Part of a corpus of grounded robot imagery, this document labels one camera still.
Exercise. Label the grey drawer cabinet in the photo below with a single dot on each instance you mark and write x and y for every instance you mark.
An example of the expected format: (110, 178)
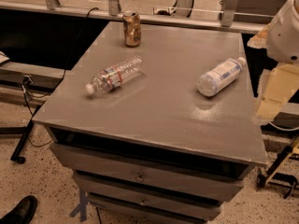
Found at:
(160, 116)

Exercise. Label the bottom grey drawer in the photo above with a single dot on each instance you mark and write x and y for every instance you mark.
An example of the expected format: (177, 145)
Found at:
(144, 213)

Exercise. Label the black yellow stand base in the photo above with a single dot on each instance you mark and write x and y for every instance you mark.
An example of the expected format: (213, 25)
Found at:
(290, 181)

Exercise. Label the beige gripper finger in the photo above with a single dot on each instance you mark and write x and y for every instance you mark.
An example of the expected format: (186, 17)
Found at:
(259, 41)
(276, 87)

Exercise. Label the grey drawer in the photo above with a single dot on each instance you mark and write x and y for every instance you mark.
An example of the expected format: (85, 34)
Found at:
(164, 200)
(144, 213)
(153, 174)

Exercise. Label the clear red label bottle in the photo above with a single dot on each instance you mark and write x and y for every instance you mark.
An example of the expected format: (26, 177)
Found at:
(116, 75)

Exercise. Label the middle grey drawer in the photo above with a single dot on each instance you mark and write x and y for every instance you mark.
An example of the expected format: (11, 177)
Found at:
(164, 200)

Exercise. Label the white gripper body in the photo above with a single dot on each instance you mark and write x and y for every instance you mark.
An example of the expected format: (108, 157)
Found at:
(284, 36)

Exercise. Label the top grey drawer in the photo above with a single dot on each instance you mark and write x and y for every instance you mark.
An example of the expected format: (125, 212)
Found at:
(153, 174)

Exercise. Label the black shoe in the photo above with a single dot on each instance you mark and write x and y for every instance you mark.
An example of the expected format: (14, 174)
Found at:
(22, 213)

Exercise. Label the blue label plastic bottle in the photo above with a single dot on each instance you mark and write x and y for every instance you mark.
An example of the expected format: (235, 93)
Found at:
(221, 76)

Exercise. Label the orange soda can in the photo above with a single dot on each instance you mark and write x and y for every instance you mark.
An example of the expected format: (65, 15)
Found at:
(132, 28)

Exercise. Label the black stand leg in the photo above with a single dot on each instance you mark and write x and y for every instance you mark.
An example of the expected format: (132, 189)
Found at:
(24, 132)

